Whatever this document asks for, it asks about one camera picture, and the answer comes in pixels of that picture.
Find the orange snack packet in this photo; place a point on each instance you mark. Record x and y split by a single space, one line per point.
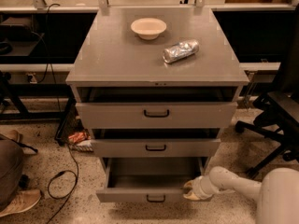
77 137

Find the grey metal drawer cabinet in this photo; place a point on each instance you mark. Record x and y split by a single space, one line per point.
115 65

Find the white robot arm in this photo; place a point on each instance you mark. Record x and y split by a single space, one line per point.
277 196

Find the grey middle drawer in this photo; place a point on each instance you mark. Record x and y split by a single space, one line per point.
137 148

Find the crushed silver can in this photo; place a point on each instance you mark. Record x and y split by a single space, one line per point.
180 50

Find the black office chair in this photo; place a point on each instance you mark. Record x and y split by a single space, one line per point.
279 120

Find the person's trouser leg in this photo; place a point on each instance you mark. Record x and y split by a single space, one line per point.
11 164

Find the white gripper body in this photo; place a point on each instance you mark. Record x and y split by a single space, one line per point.
198 188

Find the beige sneaker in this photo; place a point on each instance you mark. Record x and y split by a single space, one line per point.
23 201

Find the grey bottom drawer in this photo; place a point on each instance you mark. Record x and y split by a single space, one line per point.
149 180

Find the grey drawer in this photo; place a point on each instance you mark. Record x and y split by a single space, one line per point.
156 115
137 148
149 180

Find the grey top drawer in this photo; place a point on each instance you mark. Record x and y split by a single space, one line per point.
156 115

